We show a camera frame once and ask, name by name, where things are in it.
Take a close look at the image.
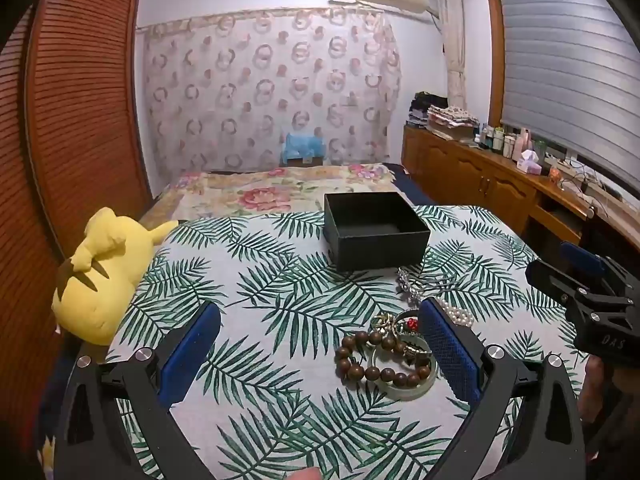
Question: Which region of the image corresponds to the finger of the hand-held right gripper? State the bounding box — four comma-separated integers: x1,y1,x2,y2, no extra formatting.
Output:
525,258,635,317
559,241,623,286

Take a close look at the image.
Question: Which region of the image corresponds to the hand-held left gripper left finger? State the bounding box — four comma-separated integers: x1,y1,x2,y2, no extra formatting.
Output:
47,302,221,480

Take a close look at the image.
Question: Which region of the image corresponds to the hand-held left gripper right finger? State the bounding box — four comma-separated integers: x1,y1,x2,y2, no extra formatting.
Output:
417,297,586,480

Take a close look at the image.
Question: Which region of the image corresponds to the white pearl necklace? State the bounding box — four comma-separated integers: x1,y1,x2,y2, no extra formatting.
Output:
434,296,476,329

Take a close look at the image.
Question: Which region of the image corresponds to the pale green jade bangle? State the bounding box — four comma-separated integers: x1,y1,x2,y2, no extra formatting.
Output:
370,347,441,402

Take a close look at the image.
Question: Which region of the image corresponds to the gold pearl ring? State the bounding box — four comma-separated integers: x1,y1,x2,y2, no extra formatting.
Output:
369,311,400,334

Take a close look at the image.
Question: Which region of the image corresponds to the silver rhinestone hair ornament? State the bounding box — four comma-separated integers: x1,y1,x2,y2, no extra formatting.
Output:
396,266,452,307

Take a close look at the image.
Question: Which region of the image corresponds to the brown wooden bead bracelet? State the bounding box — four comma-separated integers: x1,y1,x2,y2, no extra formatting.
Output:
334,330,432,388

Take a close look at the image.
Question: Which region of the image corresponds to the black box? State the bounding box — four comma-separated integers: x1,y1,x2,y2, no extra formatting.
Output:
322,191,432,273

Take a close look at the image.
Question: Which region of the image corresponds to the green leaf print cloth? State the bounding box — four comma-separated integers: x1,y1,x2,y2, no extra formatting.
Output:
104,205,592,480

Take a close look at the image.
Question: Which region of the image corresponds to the pink tissue box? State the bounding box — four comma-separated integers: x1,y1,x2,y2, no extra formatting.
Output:
515,149,544,176

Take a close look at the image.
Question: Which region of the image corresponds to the yellow plush toy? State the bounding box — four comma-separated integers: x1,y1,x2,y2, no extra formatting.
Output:
52,206,180,347

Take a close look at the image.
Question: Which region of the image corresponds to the wooden cabinet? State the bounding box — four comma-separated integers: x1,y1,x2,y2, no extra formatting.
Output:
401,125,597,257

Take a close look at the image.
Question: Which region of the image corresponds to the row of cosmetic bottles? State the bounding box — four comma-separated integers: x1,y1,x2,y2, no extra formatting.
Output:
474,122,549,162

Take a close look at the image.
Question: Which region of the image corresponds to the floral blanket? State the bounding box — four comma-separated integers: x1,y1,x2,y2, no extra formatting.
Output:
137,162,416,224

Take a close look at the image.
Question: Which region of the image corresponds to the dark blue mattress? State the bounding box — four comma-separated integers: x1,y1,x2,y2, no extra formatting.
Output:
390,162,437,207

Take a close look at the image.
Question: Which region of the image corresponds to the stack of folded clothes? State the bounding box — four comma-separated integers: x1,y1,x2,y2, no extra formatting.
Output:
407,91,482,142

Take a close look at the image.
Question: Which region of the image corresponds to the grey window blind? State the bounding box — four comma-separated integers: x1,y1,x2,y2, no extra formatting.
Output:
496,0,640,197

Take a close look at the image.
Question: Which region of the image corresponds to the light blue plush toy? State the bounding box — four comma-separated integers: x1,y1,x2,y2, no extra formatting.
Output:
280,131,328,167

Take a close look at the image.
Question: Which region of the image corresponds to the white lace curtain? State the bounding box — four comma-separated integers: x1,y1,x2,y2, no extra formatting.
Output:
433,0,469,112

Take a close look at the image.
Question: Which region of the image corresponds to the circle patterned curtain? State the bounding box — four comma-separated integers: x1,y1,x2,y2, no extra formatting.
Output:
141,6,404,174

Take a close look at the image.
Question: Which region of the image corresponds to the wooden louvre wardrobe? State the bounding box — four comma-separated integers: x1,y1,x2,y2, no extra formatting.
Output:
0,0,154,461

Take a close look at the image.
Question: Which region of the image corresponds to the white power strip with cables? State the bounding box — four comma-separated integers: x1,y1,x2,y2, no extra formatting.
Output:
545,157,618,203

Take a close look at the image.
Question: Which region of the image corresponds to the wooden window frame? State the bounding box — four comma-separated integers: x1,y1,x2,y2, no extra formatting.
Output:
483,0,507,131

